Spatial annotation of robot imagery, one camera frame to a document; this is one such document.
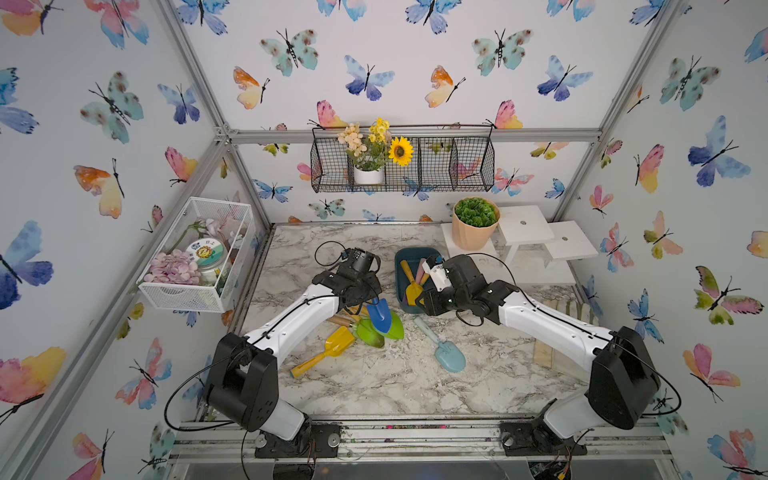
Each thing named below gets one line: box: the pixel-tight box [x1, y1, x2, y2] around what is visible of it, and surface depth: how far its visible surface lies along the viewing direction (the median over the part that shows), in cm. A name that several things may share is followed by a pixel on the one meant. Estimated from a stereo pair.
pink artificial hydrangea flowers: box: [143, 249, 201, 285], surface depth 61 cm
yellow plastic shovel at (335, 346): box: [290, 326, 355, 378], surface depth 91 cm
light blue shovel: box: [413, 317, 467, 373], surface depth 90 cm
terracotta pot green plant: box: [452, 196, 501, 251], surface depth 88 cm
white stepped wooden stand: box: [441, 205, 599, 285], surface depth 95 cm
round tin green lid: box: [186, 238, 227, 272], surface depth 67 cm
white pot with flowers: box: [337, 118, 415, 185], surface depth 86 cm
